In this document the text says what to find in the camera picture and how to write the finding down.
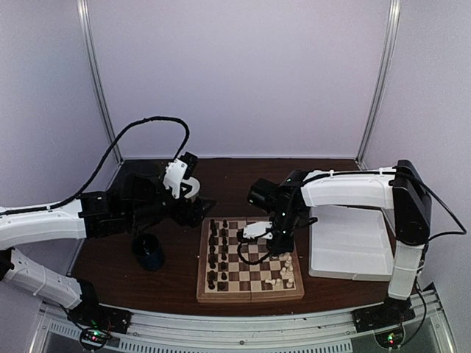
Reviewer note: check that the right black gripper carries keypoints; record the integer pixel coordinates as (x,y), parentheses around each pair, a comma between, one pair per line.
(286,246)

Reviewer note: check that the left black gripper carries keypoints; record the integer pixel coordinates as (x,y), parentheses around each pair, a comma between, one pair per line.
(195,218)

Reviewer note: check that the wooden chess board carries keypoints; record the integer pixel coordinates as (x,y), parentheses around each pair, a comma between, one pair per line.
(247,268)

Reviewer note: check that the white plastic compartment tray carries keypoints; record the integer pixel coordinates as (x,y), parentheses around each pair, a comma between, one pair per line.
(349,243)

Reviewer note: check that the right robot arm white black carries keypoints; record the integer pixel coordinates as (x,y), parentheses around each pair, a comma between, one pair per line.
(398,192)

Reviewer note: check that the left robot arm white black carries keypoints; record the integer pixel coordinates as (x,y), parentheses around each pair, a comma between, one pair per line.
(138,202)

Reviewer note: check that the row of white chess pieces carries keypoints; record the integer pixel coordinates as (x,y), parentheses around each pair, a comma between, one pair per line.
(283,278)

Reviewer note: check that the white ceramic bowl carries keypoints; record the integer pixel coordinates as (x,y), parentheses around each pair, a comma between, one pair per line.
(189,188)

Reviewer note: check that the dark blue mug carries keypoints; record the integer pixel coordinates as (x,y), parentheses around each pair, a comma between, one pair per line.
(147,250)

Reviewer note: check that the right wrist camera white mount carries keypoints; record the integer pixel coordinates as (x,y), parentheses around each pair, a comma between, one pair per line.
(254,231)

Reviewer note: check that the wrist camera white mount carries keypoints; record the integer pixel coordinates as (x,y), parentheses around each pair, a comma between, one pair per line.
(254,231)
(177,170)

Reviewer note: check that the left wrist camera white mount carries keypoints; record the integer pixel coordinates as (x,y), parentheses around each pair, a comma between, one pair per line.
(177,170)

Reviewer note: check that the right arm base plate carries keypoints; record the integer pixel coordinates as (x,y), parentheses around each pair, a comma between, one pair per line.
(380,316)

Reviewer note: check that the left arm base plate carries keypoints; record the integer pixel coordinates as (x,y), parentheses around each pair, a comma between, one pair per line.
(108,319)

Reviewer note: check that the left aluminium frame post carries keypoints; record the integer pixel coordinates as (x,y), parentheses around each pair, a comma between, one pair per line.
(87,32)

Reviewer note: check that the aluminium frame post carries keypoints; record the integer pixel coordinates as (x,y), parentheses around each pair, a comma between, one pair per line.
(389,43)
(87,32)

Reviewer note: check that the right aluminium frame post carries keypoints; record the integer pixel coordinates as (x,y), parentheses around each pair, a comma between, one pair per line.
(389,43)

